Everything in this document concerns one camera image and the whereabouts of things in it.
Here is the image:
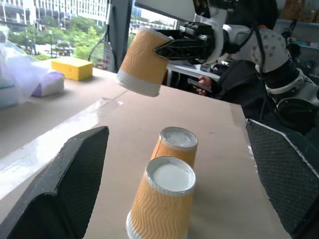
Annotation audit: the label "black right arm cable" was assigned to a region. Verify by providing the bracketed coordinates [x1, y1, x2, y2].
[238, 23, 272, 120]

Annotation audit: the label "clear plastic bag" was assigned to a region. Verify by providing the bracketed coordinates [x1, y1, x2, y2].
[0, 37, 49, 107]

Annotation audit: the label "white background desk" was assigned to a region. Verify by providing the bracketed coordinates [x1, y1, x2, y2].
[165, 62, 221, 88]

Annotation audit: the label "dark window pillar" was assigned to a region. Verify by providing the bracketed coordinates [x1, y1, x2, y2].
[106, 0, 133, 73]

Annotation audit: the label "orange ribbed paper cup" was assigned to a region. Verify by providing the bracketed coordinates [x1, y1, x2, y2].
[150, 126, 199, 169]
[116, 27, 173, 98]
[126, 156, 197, 239]

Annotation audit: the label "bystander in black clothing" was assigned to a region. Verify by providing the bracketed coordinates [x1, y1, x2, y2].
[210, 59, 277, 120]

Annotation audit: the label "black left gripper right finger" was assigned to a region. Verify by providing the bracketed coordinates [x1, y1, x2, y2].
[245, 119, 319, 239]

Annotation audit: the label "brown cardboard boxes on shelf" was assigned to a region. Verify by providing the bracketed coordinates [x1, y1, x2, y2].
[279, 0, 319, 23]

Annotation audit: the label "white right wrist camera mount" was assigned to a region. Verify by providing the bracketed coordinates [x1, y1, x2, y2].
[194, 12, 227, 64]

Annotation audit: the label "black racket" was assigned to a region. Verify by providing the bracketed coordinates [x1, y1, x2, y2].
[88, 31, 117, 73]

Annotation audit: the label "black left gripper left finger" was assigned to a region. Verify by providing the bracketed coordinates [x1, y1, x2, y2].
[0, 125, 110, 239]

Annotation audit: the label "light blue container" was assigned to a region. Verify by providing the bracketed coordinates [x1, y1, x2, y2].
[0, 84, 19, 108]

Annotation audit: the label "yellow sponge block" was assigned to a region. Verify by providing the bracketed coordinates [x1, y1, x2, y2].
[51, 56, 94, 82]

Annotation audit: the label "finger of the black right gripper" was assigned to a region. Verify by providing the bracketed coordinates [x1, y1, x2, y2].
[152, 29, 186, 40]
[153, 39, 209, 61]

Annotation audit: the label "purple and white sponge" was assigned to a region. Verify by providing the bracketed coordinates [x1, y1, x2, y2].
[31, 71, 65, 98]

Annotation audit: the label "bystander bare hand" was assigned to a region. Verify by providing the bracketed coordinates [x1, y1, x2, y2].
[196, 75, 213, 97]

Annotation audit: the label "black smartphone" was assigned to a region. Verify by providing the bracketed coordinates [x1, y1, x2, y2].
[187, 78, 213, 94]

